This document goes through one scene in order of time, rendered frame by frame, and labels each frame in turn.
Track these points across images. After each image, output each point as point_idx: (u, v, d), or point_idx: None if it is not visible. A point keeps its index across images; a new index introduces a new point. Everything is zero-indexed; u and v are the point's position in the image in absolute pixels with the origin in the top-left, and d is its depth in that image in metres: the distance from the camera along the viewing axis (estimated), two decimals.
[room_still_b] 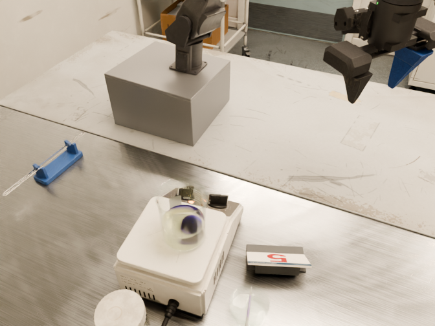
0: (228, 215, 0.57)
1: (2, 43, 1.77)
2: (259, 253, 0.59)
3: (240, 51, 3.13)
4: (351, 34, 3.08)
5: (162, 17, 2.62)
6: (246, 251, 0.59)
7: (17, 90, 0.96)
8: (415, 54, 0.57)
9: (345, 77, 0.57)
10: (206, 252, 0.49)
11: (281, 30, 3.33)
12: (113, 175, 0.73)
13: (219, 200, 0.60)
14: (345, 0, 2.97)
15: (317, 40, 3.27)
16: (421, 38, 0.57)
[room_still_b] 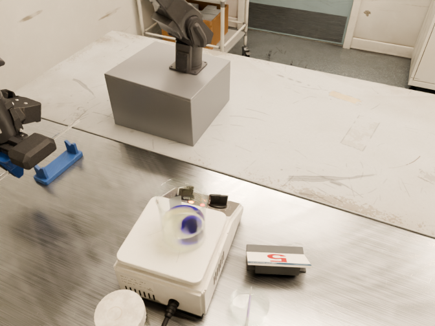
0: (228, 215, 0.57)
1: (2, 43, 1.77)
2: (259, 253, 0.59)
3: (240, 51, 3.13)
4: (351, 34, 3.08)
5: None
6: (246, 251, 0.59)
7: (17, 90, 0.96)
8: None
9: None
10: (206, 252, 0.49)
11: (281, 30, 3.33)
12: (113, 175, 0.73)
13: (219, 200, 0.60)
14: (345, 0, 2.97)
15: (317, 40, 3.27)
16: (10, 145, 0.59)
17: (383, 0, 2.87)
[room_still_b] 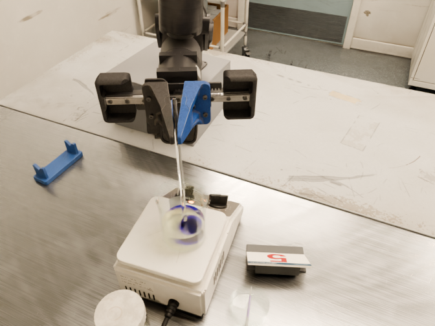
0: (228, 215, 0.57)
1: (2, 43, 1.77)
2: (259, 253, 0.59)
3: (240, 51, 3.13)
4: (351, 34, 3.08)
5: None
6: (246, 251, 0.59)
7: (17, 90, 0.96)
8: (184, 90, 0.43)
9: (160, 122, 0.43)
10: (206, 252, 0.49)
11: (281, 30, 3.33)
12: (113, 175, 0.73)
13: (219, 200, 0.60)
14: (345, 0, 2.97)
15: (317, 40, 3.27)
16: (201, 93, 0.45)
17: (383, 0, 2.87)
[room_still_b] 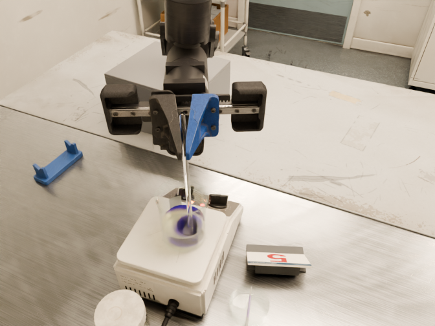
0: (228, 215, 0.57)
1: (2, 43, 1.77)
2: (259, 253, 0.59)
3: (240, 51, 3.13)
4: (351, 34, 3.08)
5: (162, 17, 2.62)
6: (246, 251, 0.59)
7: (17, 90, 0.96)
8: (192, 103, 0.42)
9: (167, 136, 0.42)
10: (206, 252, 0.49)
11: (281, 30, 3.33)
12: (113, 175, 0.73)
13: (219, 200, 0.60)
14: (345, 0, 2.97)
15: (317, 40, 3.27)
16: None
17: (383, 0, 2.87)
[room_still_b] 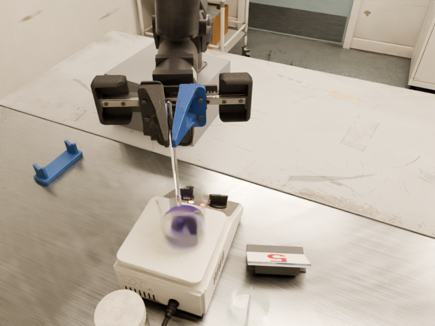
0: (228, 215, 0.57)
1: (2, 43, 1.77)
2: (259, 253, 0.59)
3: (240, 51, 3.13)
4: (351, 34, 3.08)
5: None
6: (246, 251, 0.59)
7: (17, 90, 0.96)
8: (180, 94, 0.43)
9: (156, 125, 0.43)
10: (206, 252, 0.49)
11: (281, 30, 3.33)
12: (113, 175, 0.73)
13: (219, 200, 0.60)
14: (345, 0, 2.97)
15: (317, 40, 3.27)
16: None
17: (383, 0, 2.87)
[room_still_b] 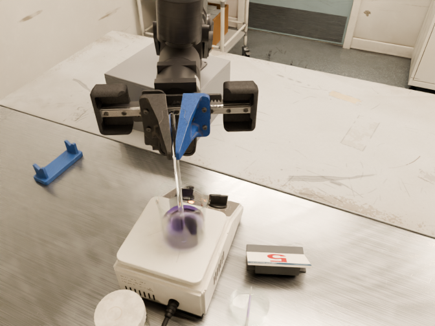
0: (228, 215, 0.57)
1: (2, 43, 1.77)
2: (259, 253, 0.59)
3: (240, 51, 3.13)
4: (351, 34, 3.08)
5: None
6: (246, 251, 0.59)
7: (17, 90, 0.96)
8: (183, 103, 0.41)
9: (158, 136, 0.41)
10: (206, 252, 0.49)
11: (281, 30, 3.33)
12: (113, 175, 0.73)
13: (219, 200, 0.60)
14: (345, 0, 2.97)
15: (317, 40, 3.27)
16: None
17: (383, 0, 2.87)
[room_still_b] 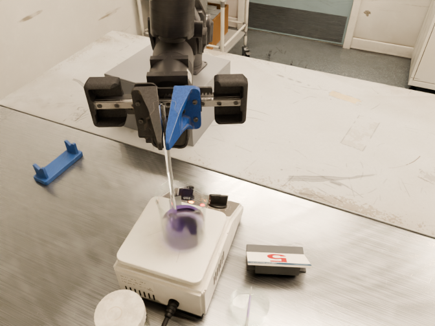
0: (228, 215, 0.57)
1: (2, 43, 1.77)
2: (259, 253, 0.59)
3: (240, 51, 3.13)
4: (351, 34, 3.08)
5: None
6: (246, 251, 0.59)
7: (17, 90, 0.96)
8: (174, 96, 0.42)
9: (150, 127, 0.42)
10: (206, 252, 0.49)
11: (281, 30, 3.33)
12: (113, 175, 0.73)
13: (219, 200, 0.60)
14: (345, 0, 2.97)
15: (317, 40, 3.27)
16: (191, 97, 0.44)
17: (383, 0, 2.87)
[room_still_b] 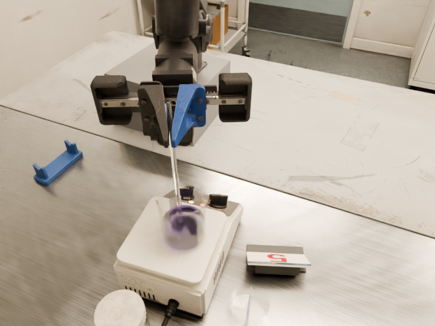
0: (228, 215, 0.57)
1: (2, 43, 1.77)
2: (259, 253, 0.59)
3: (240, 51, 3.13)
4: (351, 34, 3.08)
5: None
6: (246, 251, 0.59)
7: (17, 90, 0.96)
8: (179, 94, 0.43)
9: (156, 125, 0.43)
10: (206, 252, 0.49)
11: (281, 30, 3.33)
12: (113, 175, 0.73)
13: (219, 200, 0.60)
14: (345, 0, 2.97)
15: (317, 40, 3.27)
16: None
17: (383, 0, 2.87)
